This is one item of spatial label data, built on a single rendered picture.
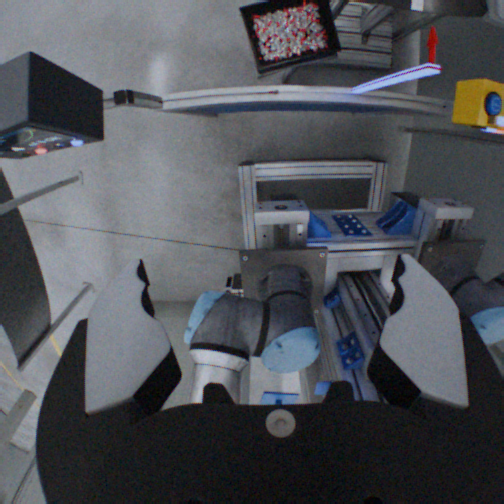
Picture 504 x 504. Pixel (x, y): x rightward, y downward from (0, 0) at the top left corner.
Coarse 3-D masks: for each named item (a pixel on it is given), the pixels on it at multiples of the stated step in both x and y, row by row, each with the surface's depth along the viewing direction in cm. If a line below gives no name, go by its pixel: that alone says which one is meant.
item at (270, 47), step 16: (256, 16) 47; (272, 16) 47; (288, 16) 47; (304, 16) 46; (320, 16) 46; (256, 32) 49; (272, 32) 49; (288, 32) 48; (304, 32) 48; (320, 32) 48; (272, 48) 51; (288, 48) 50; (304, 48) 50; (320, 48) 50
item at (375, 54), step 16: (352, 0) 91; (352, 16) 96; (352, 32) 101; (384, 32) 98; (352, 48) 105; (368, 48) 103; (384, 48) 103; (320, 64) 113; (336, 64) 111; (352, 64) 108; (368, 64) 107; (384, 64) 107
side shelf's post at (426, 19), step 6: (420, 18) 76; (426, 18) 72; (432, 18) 69; (438, 18) 68; (408, 24) 85; (414, 24) 81; (420, 24) 77; (426, 24) 76; (402, 30) 92; (408, 30) 87; (414, 30) 85; (396, 36) 98; (402, 36) 95
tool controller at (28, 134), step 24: (0, 72) 22; (24, 72) 22; (48, 72) 25; (0, 96) 23; (24, 96) 23; (48, 96) 26; (72, 96) 31; (96, 96) 37; (0, 120) 24; (24, 120) 24; (48, 120) 27; (72, 120) 32; (96, 120) 39; (0, 144) 29; (24, 144) 32; (48, 144) 36; (72, 144) 40
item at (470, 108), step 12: (468, 84) 37; (480, 84) 34; (492, 84) 33; (456, 96) 41; (468, 96) 38; (480, 96) 35; (456, 108) 42; (468, 108) 39; (480, 108) 36; (456, 120) 43; (468, 120) 39; (480, 120) 37
